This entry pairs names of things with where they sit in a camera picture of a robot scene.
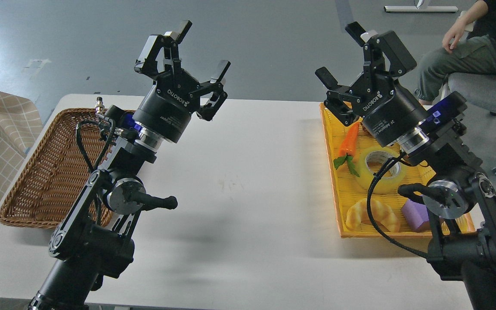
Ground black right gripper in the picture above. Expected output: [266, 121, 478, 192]
[315, 22, 428, 146]

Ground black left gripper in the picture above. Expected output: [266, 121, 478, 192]
[133, 20, 231, 143]

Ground yellow tape roll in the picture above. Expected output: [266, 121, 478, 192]
[355, 146, 408, 195]

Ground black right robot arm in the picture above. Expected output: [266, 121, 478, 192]
[315, 22, 496, 310]

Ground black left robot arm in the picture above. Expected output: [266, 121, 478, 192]
[28, 20, 231, 310]

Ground brown toy animal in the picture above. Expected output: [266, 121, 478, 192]
[360, 124, 372, 135]

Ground orange toy carrot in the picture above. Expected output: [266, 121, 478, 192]
[333, 121, 361, 178]

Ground yellow plastic basket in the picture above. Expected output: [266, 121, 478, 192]
[319, 103, 476, 239]

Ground white stand base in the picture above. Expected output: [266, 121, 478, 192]
[383, 0, 459, 12]

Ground grey office chair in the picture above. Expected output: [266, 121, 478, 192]
[440, 72, 496, 176]

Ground seated person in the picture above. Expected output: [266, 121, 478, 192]
[415, 0, 496, 105]

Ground toy croissant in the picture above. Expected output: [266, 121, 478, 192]
[345, 198, 401, 233]

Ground purple foam block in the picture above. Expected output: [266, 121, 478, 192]
[401, 199, 431, 233]

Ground brown wicker basket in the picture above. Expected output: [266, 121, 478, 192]
[0, 108, 105, 228]

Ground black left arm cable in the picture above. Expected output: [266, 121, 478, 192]
[76, 120, 117, 216]

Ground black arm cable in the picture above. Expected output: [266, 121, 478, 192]
[76, 120, 117, 216]
[366, 152, 429, 260]

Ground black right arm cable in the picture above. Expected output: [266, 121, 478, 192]
[366, 152, 429, 260]

